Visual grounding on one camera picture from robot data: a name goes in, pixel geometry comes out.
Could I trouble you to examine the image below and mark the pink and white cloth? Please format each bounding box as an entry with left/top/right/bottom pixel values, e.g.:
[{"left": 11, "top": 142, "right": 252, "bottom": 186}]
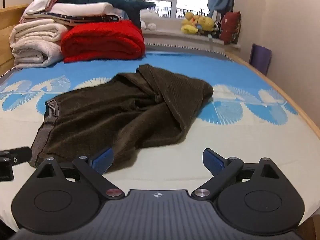
[{"left": 25, "top": 0, "right": 62, "bottom": 15}]

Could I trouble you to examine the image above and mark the purple mat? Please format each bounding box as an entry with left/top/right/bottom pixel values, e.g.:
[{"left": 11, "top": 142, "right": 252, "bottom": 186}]
[{"left": 249, "top": 43, "right": 272, "bottom": 76}]

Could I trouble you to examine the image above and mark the navy trimmed folded bedding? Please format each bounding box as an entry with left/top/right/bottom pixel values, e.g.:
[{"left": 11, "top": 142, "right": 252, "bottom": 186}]
[{"left": 20, "top": 12, "right": 123, "bottom": 27}]

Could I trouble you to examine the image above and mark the red patterned cushion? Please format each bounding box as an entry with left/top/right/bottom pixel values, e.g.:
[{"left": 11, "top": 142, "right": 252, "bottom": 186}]
[{"left": 219, "top": 11, "right": 242, "bottom": 45}]

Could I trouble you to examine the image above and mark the yellow duck plush toy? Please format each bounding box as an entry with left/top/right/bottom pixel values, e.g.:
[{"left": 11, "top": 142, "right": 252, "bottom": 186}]
[{"left": 181, "top": 12, "right": 199, "bottom": 35}]

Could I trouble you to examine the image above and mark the wooden bed frame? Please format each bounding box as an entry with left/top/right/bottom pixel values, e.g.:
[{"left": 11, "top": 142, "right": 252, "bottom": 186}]
[{"left": 231, "top": 54, "right": 320, "bottom": 240}]

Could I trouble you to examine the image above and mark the red folded blanket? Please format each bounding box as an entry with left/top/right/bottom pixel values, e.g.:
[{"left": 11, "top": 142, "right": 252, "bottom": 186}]
[{"left": 61, "top": 19, "right": 146, "bottom": 63}]

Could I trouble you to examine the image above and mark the white window sill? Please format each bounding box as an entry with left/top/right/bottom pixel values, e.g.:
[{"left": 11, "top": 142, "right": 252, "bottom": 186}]
[{"left": 141, "top": 29, "right": 242, "bottom": 53}]

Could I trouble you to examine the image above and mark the cream folded quilt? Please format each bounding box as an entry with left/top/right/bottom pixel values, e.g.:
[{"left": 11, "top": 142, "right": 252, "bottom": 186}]
[{"left": 9, "top": 19, "right": 73, "bottom": 69}]

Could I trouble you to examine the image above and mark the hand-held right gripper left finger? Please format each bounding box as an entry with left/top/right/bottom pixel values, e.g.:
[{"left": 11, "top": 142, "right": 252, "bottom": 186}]
[{"left": 37, "top": 147, "right": 126, "bottom": 200}]

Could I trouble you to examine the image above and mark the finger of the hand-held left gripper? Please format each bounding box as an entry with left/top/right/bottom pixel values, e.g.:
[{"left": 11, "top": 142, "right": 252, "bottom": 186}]
[{"left": 0, "top": 146, "right": 32, "bottom": 183}]

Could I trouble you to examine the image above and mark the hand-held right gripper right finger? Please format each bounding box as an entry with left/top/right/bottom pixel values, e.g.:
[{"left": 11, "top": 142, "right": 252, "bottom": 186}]
[{"left": 191, "top": 148, "right": 279, "bottom": 201}]

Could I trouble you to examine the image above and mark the blue and white bed sheet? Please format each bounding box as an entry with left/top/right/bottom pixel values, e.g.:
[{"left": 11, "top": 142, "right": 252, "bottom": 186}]
[{"left": 0, "top": 51, "right": 320, "bottom": 233}]

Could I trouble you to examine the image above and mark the yellow square plush toy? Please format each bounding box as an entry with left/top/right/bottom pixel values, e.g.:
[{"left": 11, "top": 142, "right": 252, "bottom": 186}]
[{"left": 196, "top": 16, "right": 216, "bottom": 33}]

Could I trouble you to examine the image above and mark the wooden headboard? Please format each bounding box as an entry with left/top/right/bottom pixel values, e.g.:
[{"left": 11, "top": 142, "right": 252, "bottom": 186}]
[{"left": 0, "top": 4, "right": 30, "bottom": 77}]

